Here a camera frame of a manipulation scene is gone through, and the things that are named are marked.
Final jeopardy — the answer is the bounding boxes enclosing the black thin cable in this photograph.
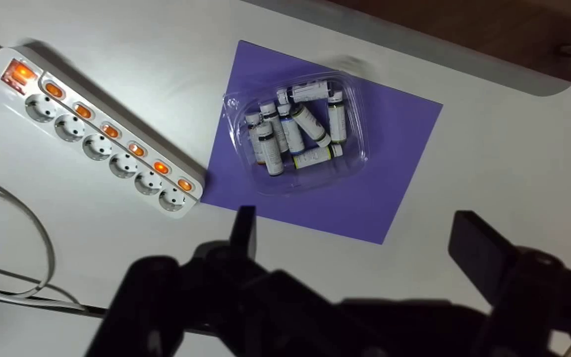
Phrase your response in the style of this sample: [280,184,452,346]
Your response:
[0,257,109,317]

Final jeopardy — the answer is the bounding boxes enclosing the clear plastic container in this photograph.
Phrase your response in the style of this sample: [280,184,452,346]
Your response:
[224,71,369,192]

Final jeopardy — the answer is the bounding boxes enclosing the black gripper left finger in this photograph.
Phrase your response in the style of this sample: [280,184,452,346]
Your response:
[230,206,256,257]

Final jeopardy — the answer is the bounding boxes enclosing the white cylinder with black band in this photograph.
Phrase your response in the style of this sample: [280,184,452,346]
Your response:
[327,90,347,142]
[294,144,343,168]
[292,81,329,102]
[260,102,288,154]
[246,112,284,176]
[292,104,331,146]

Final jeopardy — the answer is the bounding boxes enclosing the white multi-socket power strip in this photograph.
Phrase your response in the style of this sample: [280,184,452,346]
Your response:
[0,45,206,217]

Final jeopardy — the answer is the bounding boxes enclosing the purple paper sheet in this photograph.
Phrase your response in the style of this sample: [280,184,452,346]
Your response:
[204,41,442,243]

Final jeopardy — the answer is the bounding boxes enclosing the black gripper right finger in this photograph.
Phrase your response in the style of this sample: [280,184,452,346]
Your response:
[448,209,518,305]

